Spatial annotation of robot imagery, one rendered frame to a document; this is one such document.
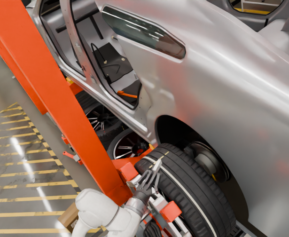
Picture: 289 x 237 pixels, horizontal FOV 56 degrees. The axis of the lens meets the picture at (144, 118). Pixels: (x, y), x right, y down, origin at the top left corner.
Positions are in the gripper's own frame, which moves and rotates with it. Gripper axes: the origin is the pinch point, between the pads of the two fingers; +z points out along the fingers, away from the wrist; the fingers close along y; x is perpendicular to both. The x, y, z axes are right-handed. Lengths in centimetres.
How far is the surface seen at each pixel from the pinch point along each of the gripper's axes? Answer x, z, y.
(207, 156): -34, 36, 11
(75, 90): -91, 126, -205
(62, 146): -147, 70, -216
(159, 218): -36.6, -11.3, -1.5
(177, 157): -9.9, 14.2, 3.5
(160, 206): -15.1, -12.7, 4.1
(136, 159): -60, 35, -49
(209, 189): -16.6, 5.2, 23.4
